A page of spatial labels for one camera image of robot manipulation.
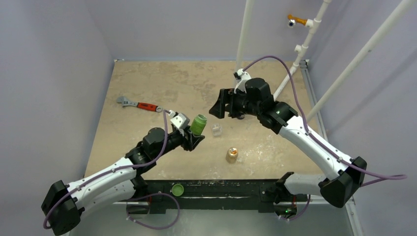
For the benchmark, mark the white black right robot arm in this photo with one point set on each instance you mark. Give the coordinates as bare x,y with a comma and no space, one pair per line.
341,176

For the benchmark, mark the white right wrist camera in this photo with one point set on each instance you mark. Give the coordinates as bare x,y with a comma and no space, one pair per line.
241,77

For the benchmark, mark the red handled adjustable wrench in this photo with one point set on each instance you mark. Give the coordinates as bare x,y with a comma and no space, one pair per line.
125,102

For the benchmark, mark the green pill bottle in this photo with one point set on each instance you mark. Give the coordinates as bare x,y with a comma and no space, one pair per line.
198,124

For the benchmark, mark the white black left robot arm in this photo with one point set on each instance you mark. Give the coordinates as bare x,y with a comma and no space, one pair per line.
65,204

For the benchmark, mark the white PVC pipe frame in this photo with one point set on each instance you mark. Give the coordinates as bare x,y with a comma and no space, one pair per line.
383,85

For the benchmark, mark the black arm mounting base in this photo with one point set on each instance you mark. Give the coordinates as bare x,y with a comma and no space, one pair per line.
262,195

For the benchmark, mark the green bottle cap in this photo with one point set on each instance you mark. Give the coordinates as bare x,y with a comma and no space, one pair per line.
177,190

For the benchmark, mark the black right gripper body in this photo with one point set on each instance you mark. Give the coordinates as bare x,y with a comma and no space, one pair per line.
230,104

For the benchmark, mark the amber pill bottle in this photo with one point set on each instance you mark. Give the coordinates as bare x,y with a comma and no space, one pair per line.
232,155

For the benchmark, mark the clear plastic pill organizer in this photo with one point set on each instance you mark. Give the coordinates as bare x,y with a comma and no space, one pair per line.
216,129

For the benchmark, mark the aluminium extrusion frame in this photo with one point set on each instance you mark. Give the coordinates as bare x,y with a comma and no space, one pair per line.
66,204

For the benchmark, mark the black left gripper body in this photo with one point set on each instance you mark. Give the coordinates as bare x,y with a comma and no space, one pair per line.
174,139

